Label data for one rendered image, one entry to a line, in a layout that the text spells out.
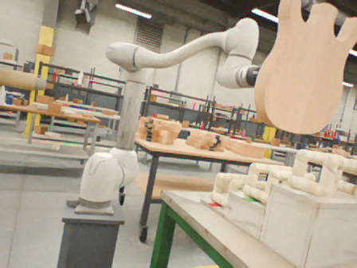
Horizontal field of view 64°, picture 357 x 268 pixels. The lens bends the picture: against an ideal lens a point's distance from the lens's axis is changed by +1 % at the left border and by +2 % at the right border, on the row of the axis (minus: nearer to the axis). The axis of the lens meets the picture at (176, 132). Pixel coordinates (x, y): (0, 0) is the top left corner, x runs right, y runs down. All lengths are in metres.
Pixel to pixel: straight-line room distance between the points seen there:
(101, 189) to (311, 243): 0.94
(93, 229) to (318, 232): 0.97
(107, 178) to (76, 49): 10.53
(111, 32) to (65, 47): 1.84
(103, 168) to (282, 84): 0.88
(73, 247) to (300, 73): 1.17
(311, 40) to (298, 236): 0.56
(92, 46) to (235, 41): 10.78
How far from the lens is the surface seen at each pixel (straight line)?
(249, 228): 0.92
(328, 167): 0.80
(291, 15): 0.92
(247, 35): 1.25
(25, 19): 11.84
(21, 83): 0.61
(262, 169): 0.97
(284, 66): 0.91
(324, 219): 0.80
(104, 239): 1.45
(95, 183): 1.40
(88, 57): 11.80
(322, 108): 1.07
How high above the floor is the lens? 1.25
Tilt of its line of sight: 4 degrees down
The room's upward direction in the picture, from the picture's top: 11 degrees clockwise
